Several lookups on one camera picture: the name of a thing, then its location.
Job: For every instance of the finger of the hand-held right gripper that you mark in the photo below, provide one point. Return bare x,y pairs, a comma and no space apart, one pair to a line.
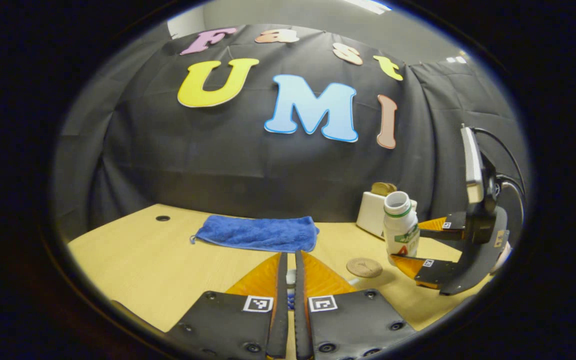
453,227
438,272

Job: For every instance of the blue towel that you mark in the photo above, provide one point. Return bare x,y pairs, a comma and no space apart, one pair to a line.
258,233

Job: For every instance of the round wooden coaster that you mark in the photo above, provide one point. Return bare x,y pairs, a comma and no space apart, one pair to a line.
364,267

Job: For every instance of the white toaster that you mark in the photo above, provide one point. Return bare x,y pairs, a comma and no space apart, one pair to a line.
370,215

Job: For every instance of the ceiling light panel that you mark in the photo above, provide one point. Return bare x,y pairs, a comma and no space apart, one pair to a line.
368,5
456,59

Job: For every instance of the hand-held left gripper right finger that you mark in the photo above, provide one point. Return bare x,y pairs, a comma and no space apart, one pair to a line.
300,310

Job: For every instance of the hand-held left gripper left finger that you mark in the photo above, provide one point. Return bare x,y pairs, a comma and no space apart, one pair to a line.
282,300

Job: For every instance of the white plastic water bottle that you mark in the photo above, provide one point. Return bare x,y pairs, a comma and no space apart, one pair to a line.
400,230

